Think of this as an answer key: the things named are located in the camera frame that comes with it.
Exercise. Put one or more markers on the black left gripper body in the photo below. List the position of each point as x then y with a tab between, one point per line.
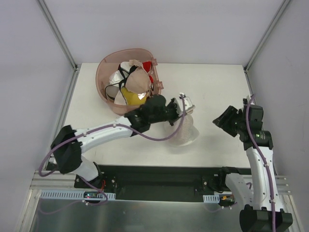
174	110

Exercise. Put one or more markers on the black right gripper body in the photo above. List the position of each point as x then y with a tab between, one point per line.
231	121

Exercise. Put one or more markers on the white mesh laundry bag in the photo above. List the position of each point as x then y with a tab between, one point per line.
186	135

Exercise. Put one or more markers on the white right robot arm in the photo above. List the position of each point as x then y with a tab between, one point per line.
262	208

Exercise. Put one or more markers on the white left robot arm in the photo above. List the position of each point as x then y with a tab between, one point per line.
70	144

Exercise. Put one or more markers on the yellow bra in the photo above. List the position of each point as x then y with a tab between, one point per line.
133	98

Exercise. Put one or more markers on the red bra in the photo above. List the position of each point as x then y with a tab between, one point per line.
148	67

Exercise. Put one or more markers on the white bra black trim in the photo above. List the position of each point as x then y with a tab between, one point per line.
118	79

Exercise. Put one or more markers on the pink translucent plastic basket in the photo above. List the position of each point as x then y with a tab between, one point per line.
108	76

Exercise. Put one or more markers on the metal front sheet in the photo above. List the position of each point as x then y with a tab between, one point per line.
53	215

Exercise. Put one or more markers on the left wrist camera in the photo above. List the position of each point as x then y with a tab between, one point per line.
186	104

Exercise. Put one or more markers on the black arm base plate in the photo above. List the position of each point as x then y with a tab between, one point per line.
166	184

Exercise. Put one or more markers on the right white cable duct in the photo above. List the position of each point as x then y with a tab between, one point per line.
211	198

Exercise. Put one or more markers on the white cable duct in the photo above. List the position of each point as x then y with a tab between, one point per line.
211	198
76	195

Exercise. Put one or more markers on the left aluminium frame post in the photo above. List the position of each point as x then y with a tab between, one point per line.
57	33

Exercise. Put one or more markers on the aluminium frame post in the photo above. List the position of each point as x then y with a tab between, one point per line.
276	18
57	33

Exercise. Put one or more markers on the right aluminium frame post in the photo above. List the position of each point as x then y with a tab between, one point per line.
276	18

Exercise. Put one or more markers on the front aluminium frame rail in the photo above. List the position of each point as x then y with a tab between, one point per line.
56	181

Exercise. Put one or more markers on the left white cable duct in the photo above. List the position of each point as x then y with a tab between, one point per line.
76	195

